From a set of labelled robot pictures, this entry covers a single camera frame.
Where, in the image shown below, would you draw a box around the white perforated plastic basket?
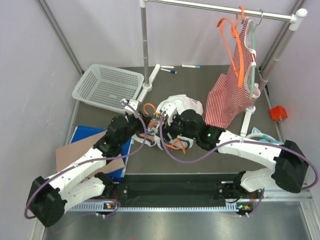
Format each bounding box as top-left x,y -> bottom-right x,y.
71,64 -> 144,114

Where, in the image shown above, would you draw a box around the red striped tank top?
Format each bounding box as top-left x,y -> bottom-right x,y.
205,17 -> 261,129

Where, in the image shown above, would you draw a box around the red cube block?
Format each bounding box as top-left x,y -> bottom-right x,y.
269,105 -> 288,122

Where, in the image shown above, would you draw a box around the grey aluminium frame post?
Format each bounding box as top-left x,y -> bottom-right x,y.
36,0 -> 84,75

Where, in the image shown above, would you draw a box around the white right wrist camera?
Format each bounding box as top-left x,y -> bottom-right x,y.
160,101 -> 178,126

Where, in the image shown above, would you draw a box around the orange hanger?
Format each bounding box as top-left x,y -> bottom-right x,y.
138,102 -> 188,155
217,15 -> 245,88

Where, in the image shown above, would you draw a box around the white marker blue tip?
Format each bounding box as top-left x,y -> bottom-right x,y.
181,64 -> 201,69

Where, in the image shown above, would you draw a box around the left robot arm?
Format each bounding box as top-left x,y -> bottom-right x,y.
24,112 -> 152,228

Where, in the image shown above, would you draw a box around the white marker orange cap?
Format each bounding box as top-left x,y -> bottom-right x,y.
160,65 -> 175,69

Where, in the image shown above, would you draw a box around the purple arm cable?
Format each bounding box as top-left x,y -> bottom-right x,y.
24,99 -> 148,220
159,111 -> 320,218

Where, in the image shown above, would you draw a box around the white marker blue cap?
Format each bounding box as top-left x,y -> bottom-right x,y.
160,68 -> 177,74

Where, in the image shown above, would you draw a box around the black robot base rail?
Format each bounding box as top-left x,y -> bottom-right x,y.
102,173 -> 252,207

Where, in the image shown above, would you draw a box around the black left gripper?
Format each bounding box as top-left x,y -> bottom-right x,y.
119,111 -> 152,146

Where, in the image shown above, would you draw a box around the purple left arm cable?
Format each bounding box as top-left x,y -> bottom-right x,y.
24,99 -> 148,220

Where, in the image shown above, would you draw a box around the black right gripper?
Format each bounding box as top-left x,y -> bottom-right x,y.
156,113 -> 199,144

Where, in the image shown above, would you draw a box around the white printed tank top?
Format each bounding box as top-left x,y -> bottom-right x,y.
132,94 -> 204,153

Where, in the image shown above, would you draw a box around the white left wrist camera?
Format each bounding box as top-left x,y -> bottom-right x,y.
120,99 -> 141,111

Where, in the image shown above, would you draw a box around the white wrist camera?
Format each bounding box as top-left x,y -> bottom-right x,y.
160,101 -> 178,126
120,99 -> 141,111

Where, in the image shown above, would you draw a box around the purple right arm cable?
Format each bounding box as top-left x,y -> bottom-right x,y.
159,111 -> 320,218

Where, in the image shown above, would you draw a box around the white metal clothes rack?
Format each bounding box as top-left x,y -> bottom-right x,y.
131,0 -> 309,138

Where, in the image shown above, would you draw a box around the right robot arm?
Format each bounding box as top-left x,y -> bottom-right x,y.
159,109 -> 309,198

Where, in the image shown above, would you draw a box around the grey slotted cable duct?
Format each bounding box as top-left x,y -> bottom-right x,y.
69,201 -> 252,213

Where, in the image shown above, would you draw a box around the teal cat ear headphones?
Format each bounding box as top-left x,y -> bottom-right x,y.
246,127 -> 284,145

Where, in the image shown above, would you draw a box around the brown cardboard sheet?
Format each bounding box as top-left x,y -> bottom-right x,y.
55,131 -> 125,180

